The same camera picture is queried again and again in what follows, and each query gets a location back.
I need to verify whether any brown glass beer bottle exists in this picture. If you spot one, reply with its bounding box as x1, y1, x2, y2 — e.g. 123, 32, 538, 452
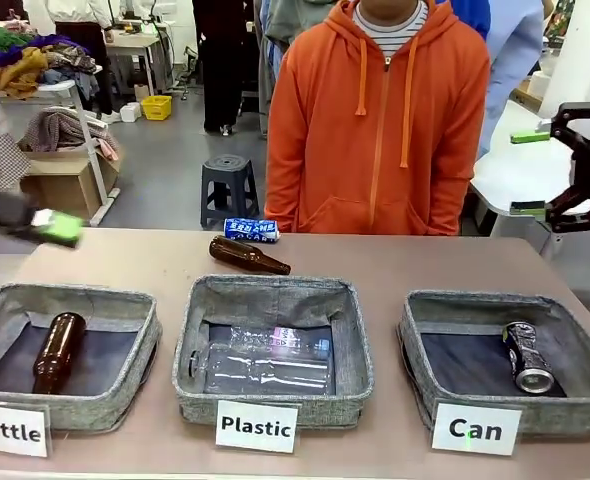
31, 312, 87, 396
208, 234, 292, 276

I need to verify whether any crushed black drink can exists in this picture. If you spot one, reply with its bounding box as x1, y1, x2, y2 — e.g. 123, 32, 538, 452
500, 321, 559, 394

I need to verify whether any clear plastic bottle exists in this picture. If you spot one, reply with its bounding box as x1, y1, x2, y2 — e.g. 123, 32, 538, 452
188, 324, 336, 389

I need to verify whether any grey fabric basket Bottle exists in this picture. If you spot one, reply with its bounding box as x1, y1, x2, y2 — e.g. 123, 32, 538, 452
0, 283, 164, 434

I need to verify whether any blue white drink can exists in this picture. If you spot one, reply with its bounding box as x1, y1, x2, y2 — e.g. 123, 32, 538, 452
223, 217, 281, 245

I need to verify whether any grey fabric basket Can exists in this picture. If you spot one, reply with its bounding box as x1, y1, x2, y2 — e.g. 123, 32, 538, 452
397, 289, 590, 441

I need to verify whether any white Can label sign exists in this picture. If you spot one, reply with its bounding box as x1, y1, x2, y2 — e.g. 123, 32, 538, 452
430, 402, 522, 456

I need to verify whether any grey fabric basket Plastic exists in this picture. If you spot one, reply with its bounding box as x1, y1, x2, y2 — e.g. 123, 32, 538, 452
172, 273, 376, 430

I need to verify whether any brown cardboard box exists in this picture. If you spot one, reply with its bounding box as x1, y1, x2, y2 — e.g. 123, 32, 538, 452
22, 149, 124, 221

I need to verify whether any pile of colourful clothes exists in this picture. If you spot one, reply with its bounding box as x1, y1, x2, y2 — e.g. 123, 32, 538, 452
0, 24, 101, 99

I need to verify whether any checked brown cloth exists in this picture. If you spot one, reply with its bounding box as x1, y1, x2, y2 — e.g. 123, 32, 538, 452
22, 106, 119, 154

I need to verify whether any person in blue shirt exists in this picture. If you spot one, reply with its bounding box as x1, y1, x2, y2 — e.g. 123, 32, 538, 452
452, 0, 546, 156

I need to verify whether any person in white top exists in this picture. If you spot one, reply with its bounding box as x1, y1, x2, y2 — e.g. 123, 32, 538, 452
47, 0, 121, 124

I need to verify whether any yellow plastic crate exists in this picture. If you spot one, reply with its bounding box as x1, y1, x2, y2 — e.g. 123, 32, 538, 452
140, 93, 173, 121

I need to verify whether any white background desk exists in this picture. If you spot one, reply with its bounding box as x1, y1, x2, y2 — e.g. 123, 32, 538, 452
99, 32, 164, 96

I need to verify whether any grey plastic stool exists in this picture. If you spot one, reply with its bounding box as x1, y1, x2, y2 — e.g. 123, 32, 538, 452
199, 153, 261, 231

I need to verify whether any person in orange hoodie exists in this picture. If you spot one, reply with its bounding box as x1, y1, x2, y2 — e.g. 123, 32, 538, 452
263, 0, 492, 237

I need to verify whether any white Bottle label sign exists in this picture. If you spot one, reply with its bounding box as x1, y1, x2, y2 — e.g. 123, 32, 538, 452
0, 399, 51, 459

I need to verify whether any person in black clothes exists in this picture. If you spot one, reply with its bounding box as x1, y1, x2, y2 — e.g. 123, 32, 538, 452
192, 0, 256, 137

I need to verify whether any white Plastic label sign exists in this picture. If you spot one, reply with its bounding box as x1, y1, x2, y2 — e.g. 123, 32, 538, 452
214, 398, 300, 455

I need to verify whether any grey hanging jacket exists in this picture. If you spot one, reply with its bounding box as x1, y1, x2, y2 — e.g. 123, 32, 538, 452
257, 0, 336, 141

